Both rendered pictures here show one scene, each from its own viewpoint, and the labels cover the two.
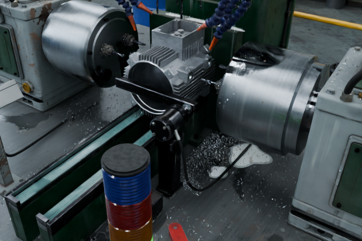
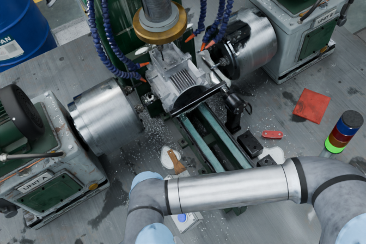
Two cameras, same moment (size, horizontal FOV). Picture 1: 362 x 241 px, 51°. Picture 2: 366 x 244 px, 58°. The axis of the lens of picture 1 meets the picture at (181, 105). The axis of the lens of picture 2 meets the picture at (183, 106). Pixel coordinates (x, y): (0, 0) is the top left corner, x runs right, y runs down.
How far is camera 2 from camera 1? 1.01 m
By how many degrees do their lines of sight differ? 45
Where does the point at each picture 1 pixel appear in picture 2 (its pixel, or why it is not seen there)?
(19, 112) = (99, 202)
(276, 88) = (262, 41)
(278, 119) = (270, 52)
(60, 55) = (119, 142)
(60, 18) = (98, 126)
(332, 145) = (295, 42)
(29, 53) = (89, 166)
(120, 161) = (355, 120)
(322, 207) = (291, 66)
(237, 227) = (272, 106)
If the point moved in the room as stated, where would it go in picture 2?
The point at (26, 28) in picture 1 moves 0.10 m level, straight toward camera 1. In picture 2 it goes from (81, 156) to (110, 157)
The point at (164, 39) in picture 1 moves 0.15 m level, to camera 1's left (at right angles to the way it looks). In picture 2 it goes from (174, 68) to (154, 101)
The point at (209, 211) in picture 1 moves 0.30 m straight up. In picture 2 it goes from (256, 114) to (263, 73)
